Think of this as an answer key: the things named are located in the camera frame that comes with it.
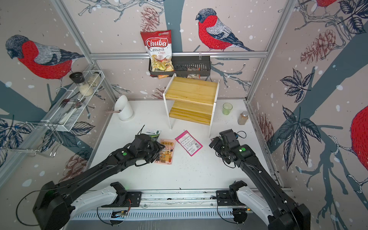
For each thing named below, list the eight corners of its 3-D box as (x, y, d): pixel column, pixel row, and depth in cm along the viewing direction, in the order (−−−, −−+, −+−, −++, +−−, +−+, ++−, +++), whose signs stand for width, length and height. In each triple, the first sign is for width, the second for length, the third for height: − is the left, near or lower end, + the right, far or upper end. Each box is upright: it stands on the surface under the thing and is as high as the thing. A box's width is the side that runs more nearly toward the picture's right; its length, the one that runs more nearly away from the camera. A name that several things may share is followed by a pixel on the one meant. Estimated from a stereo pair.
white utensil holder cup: (122, 123, 108) (113, 110, 96) (119, 111, 116) (111, 98, 104) (135, 119, 111) (129, 105, 99) (132, 107, 118) (125, 94, 107)
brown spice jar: (238, 125, 106) (243, 116, 98) (236, 119, 110) (241, 109, 101) (244, 125, 106) (249, 116, 98) (242, 119, 110) (247, 109, 101)
